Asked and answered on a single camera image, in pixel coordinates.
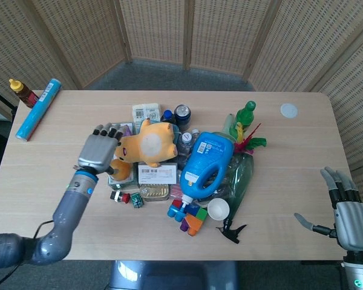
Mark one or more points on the dark blue capped bottle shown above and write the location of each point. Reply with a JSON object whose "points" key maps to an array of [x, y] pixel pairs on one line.
{"points": [[168, 117]]}

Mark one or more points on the small green can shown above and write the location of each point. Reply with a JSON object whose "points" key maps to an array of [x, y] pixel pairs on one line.
{"points": [[137, 200]]}

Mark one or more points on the metal sardine tin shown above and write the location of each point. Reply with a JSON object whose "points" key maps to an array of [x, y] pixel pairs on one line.
{"points": [[154, 192]]}

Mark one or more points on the green soda bottle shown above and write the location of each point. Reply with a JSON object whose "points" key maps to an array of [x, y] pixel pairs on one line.
{"points": [[244, 118]]}

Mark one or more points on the teal snack box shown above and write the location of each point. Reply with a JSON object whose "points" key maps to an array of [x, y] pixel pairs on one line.
{"points": [[119, 181]]}

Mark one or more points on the colourful feather toy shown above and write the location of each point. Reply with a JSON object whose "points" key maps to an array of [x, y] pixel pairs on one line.
{"points": [[247, 142]]}

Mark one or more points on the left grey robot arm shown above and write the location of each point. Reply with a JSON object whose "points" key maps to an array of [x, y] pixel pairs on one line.
{"points": [[51, 223]]}

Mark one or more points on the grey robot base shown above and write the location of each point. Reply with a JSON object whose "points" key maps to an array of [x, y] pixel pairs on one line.
{"points": [[174, 275]]}

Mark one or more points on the white paper cup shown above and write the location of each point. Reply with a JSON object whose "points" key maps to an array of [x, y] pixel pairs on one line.
{"points": [[217, 209]]}

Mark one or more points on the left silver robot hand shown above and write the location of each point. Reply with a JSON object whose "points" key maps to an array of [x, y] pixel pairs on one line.
{"points": [[97, 150]]}

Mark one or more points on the yellow plush toy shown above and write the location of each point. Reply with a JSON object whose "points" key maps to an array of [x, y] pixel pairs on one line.
{"points": [[145, 145]]}

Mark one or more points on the bamboo folding screen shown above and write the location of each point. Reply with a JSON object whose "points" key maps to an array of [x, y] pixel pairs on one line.
{"points": [[181, 39]]}

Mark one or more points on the dark green plastic bag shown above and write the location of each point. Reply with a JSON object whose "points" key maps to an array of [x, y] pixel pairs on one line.
{"points": [[241, 178]]}

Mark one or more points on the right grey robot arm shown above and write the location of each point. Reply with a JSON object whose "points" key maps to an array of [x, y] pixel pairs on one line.
{"points": [[358, 272]]}

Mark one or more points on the yellow capped sauce bottle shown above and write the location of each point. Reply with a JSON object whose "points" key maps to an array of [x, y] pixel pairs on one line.
{"points": [[23, 93]]}

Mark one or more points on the red push button switch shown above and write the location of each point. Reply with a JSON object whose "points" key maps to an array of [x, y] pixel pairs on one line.
{"points": [[119, 196]]}

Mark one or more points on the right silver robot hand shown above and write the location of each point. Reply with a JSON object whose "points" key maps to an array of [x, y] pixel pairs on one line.
{"points": [[348, 217]]}

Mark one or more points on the dark blue drink can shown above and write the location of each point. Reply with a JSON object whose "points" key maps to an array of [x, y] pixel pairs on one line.
{"points": [[183, 116]]}

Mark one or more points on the white labelled box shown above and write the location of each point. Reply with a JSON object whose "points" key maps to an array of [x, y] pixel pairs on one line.
{"points": [[157, 174]]}

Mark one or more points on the blue foil roll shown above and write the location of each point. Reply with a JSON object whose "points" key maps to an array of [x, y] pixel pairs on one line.
{"points": [[38, 109]]}

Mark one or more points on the clear water bottle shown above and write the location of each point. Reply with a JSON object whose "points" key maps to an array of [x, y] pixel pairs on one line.
{"points": [[186, 142]]}

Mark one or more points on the colourful building block toy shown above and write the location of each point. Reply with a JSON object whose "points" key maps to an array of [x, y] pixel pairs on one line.
{"points": [[189, 218]]}

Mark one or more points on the blue detergent jug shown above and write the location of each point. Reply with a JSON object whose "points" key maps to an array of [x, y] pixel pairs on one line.
{"points": [[204, 167]]}

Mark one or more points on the white tissue pack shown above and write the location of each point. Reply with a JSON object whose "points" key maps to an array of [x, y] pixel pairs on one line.
{"points": [[145, 112]]}

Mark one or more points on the white round table cap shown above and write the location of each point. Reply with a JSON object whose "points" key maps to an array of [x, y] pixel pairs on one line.
{"points": [[289, 110]]}

